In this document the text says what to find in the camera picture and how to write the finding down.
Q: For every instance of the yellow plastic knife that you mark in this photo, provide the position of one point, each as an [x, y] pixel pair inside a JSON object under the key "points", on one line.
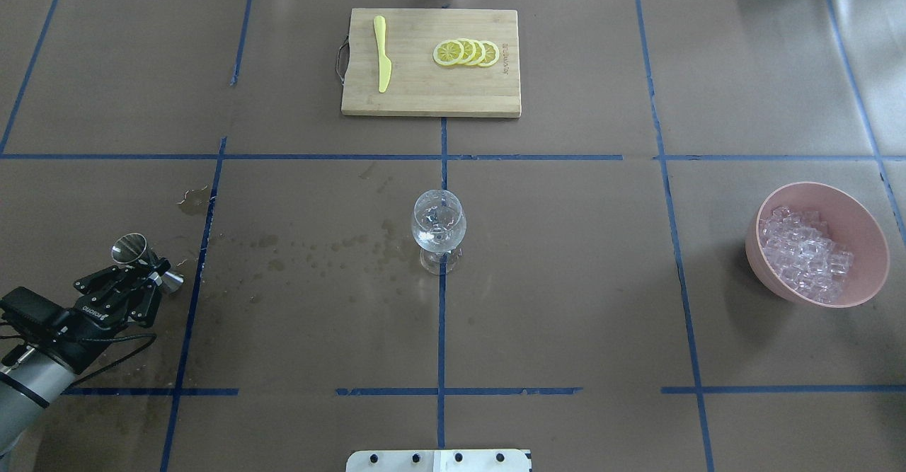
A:
{"points": [[384, 64]]}

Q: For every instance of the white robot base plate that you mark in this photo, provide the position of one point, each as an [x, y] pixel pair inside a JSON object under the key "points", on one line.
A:
{"points": [[441, 460]]}

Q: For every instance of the back lemon slice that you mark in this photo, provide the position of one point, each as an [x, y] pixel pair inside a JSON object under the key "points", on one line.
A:
{"points": [[491, 54]]}

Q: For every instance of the front lemon slice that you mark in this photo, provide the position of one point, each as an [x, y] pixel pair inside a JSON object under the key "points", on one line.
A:
{"points": [[449, 53]]}

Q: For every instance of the pink bowl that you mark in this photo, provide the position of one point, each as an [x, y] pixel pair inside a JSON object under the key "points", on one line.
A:
{"points": [[850, 223]]}

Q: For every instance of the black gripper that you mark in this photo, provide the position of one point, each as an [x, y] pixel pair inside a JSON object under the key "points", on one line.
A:
{"points": [[90, 325]]}

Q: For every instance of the steel double jigger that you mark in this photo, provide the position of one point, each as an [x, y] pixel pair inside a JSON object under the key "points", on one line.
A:
{"points": [[133, 250]]}

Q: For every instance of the pile of ice cubes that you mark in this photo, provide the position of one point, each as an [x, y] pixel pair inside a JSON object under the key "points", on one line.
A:
{"points": [[799, 248]]}

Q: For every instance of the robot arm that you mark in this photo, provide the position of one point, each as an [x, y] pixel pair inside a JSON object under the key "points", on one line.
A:
{"points": [[31, 381]]}

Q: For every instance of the bamboo cutting board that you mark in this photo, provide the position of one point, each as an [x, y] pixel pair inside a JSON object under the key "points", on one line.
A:
{"points": [[421, 88]]}

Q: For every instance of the lemon slice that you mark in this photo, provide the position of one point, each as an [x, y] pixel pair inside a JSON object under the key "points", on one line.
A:
{"points": [[478, 53], [468, 51], [449, 53], [491, 54]]}

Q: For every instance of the clear wine glass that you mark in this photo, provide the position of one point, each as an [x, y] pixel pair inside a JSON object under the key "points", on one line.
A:
{"points": [[438, 225]]}

